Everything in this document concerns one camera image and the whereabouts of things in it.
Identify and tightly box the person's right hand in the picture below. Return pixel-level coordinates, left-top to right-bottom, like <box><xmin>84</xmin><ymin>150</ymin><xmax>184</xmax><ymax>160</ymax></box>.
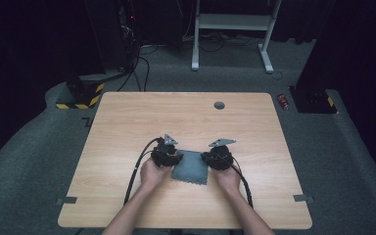
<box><xmin>210</xmin><ymin>164</ymin><xmax>243</xmax><ymax>196</ymax></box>

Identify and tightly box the red can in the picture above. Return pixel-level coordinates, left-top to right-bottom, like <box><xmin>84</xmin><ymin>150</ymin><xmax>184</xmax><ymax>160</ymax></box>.
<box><xmin>276</xmin><ymin>93</ymin><xmax>290</xmax><ymax>112</ymax></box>

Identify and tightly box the black yellow striped base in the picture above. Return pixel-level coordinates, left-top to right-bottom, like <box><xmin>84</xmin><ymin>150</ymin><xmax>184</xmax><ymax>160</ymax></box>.
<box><xmin>55</xmin><ymin>72</ymin><xmax>107</xmax><ymax>111</ymax></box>

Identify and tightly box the black floor cable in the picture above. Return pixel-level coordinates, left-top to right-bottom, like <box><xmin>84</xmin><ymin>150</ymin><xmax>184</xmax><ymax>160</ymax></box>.
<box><xmin>117</xmin><ymin>54</ymin><xmax>152</xmax><ymax>93</ymax></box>

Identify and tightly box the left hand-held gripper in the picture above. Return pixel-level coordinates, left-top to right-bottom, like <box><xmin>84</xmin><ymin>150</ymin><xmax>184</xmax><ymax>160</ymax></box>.
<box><xmin>150</xmin><ymin>133</ymin><xmax>185</xmax><ymax>168</ymax></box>

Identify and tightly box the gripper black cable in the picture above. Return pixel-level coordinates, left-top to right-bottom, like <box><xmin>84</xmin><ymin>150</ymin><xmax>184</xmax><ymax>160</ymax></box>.
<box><xmin>123</xmin><ymin>137</ymin><xmax>162</xmax><ymax>207</ymax></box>
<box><xmin>229</xmin><ymin>156</ymin><xmax>255</xmax><ymax>209</ymax></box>

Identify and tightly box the grey tape strip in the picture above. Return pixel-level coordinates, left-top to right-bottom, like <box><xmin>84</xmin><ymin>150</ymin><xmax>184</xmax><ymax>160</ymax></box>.
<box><xmin>292</xmin><ymin>194</ymin><xmax>314</xmax><ymax>205</ymax></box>
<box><xmin>55</xmin><ymin>196</ymin><xmax>78</xmax><ymax>207</ymax></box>

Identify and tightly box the white metal stand frame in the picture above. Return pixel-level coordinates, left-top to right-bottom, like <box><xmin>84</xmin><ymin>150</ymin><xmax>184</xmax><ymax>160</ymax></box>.
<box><xmin>190</xmin><ymin>0</ymin><xmax>283</xmax><ymax>74</ymax></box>

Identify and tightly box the grey cloth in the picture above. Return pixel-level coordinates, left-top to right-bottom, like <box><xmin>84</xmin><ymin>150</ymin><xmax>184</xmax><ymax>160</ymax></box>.
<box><xmin>170</xmin><ymin>149</ymin><xmax>210</xmax><ymax>186</ymax></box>

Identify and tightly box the dark equipment rack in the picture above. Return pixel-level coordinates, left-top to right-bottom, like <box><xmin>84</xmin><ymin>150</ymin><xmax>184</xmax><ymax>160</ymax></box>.
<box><xmin>116</xmin><ymin>0</ymin><xmax>142</xmax><ymax>72</ymax></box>

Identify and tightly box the black stand base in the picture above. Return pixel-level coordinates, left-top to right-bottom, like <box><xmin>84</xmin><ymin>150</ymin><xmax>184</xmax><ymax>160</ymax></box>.
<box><xmin>288</xmin><ymin>85</ymin><xmax>339</xmax><ymax>115</ymax></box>

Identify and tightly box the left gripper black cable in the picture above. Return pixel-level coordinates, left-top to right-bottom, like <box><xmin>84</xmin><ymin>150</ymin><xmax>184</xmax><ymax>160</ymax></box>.
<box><xmin>123</xmin><ymin>137</ymin><xmax>162</xmax><ymax>207</ymax></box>

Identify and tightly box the person's left hand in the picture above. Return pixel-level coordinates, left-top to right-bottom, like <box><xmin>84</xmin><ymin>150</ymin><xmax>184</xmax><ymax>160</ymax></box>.
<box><xmin>139</xmin><ymin>157</ymin><xmax>173</xmax><ymax>193</ymax></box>

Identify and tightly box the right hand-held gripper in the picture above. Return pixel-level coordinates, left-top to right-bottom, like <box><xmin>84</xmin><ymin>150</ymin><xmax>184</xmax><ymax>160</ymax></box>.
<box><xmin>201</xmin><ymin>138</ymin><xmax>237</xmax><ymax>171</ymax></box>

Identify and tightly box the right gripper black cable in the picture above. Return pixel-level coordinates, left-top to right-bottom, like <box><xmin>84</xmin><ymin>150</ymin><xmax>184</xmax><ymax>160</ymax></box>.
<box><xmin>229</xmin><ymin>156</ymin><xmax>255</xmax><ymax>209</ymax></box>

